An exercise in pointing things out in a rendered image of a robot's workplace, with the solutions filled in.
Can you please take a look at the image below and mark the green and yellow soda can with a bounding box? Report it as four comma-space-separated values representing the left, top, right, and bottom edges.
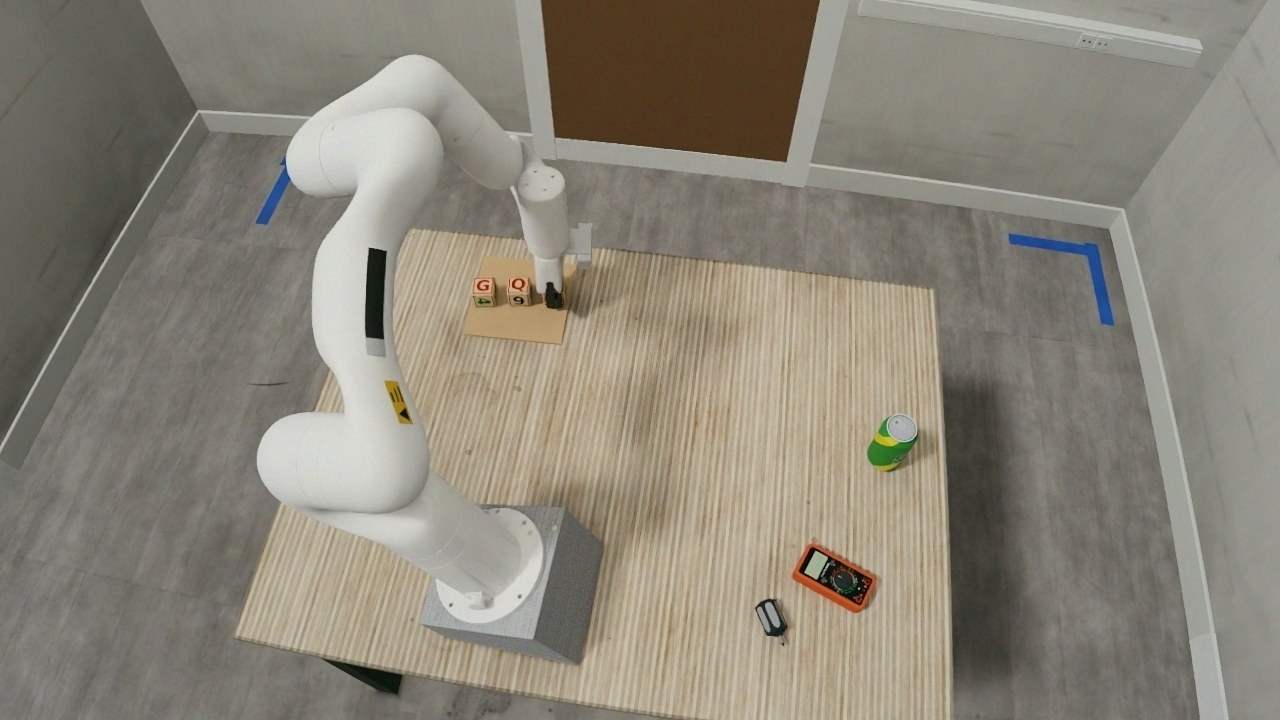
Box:
867, 414, 918, 471

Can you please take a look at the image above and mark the black and grey screwdriver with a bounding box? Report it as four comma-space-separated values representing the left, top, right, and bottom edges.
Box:
755, 600, 788, 647

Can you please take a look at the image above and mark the orange digital multimeter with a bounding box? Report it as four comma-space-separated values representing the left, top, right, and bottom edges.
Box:
792, 544, 876, 612

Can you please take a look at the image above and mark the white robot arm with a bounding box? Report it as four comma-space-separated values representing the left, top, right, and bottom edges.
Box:
257, 55, 593, 625

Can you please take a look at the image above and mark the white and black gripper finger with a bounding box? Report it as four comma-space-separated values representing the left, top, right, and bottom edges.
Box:
545, 282, 563, 309

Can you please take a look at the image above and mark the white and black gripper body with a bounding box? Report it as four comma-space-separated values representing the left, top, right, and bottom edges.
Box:
532, 254, 564, 293

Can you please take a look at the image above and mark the tan square mat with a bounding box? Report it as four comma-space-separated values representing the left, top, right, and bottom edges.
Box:
462, 256, 577, 345

